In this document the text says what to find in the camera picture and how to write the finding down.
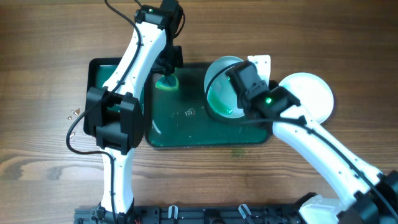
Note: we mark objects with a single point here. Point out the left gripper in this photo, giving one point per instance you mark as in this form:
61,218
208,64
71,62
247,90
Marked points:
175,61

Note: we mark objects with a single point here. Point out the green yellow sponge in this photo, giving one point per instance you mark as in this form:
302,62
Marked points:
167,83

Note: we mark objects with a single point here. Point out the white plate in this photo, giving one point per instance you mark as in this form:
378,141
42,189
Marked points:
313,92
221,96

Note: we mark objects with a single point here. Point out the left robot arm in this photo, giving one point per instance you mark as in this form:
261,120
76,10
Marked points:
114,115

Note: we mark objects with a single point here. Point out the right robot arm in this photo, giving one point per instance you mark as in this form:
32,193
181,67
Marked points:
296,108

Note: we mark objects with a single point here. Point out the large dark serving tray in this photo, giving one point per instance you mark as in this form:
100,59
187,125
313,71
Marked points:
179,119

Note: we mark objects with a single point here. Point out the small black water tray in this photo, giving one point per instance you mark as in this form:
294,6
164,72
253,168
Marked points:
99,70

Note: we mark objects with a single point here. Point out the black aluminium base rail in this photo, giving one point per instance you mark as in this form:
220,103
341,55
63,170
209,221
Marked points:
266,214

